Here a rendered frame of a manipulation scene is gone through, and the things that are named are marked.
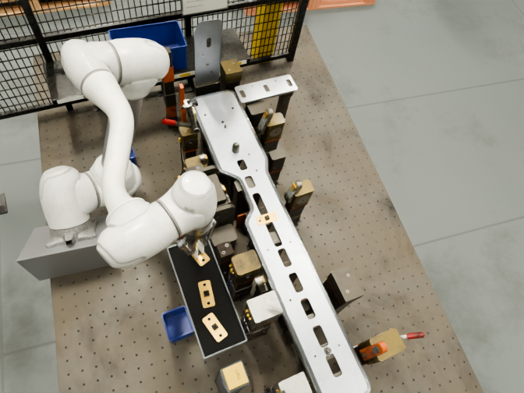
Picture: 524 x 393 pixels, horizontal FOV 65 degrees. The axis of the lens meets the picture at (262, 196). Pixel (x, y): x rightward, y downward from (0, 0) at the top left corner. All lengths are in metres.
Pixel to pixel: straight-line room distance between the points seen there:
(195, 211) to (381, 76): 3.00
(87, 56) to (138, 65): 0.15
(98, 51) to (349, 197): 1.34
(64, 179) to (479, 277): 2.54
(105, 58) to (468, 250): 2.59
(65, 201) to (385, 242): 1.41
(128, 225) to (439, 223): 2.51
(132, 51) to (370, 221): 1.33
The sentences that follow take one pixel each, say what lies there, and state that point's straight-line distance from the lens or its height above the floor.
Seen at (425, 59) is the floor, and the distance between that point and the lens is 4.12.
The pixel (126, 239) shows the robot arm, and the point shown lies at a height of 1.61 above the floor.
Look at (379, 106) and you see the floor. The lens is 3.54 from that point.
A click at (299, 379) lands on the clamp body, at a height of 1.06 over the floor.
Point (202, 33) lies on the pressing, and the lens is 1.80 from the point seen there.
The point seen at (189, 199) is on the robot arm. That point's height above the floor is 1.65.
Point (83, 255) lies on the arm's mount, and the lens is 1.75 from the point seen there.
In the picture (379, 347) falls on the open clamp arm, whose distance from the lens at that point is 1.49.
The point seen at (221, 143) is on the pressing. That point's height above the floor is 1.00.
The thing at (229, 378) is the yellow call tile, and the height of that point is 1.16.
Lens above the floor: 2.46
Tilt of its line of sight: 61 degrees down
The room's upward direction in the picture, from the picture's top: 15 degrees clockwise
